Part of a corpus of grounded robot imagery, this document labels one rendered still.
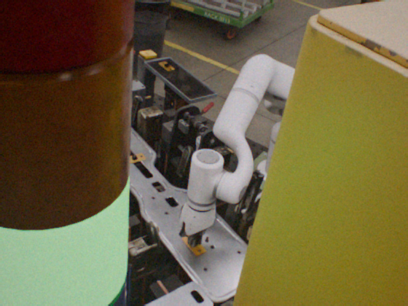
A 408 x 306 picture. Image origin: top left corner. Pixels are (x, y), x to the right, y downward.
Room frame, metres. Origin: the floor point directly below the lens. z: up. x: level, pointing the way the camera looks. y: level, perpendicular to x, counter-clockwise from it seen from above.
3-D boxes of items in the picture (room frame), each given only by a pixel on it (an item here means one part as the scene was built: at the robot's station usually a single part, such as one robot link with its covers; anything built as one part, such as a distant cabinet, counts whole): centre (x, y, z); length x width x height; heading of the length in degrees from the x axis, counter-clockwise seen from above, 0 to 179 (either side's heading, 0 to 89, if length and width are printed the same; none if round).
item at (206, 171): (0.94, -0.01, 1.29); 0.09 x 0.08 x 0.13; 69
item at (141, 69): (1.92, 0.34, 0.92); 0.08 x 0.08 x 0.44; 41
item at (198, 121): (1.39, 0.04, 0.94); 0.18 x 0.13 x 0.49; 41
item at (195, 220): (0.94, -0.01, 1.14); 0.10 x 0.07 x 0.11; 131
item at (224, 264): (1.34, 0.28, 1.00); 1.38 x 0.22 x 0.02; 41
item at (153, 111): (1.55, 0.25, 0.89); 0.13 x 0.11 x 0.38; 131
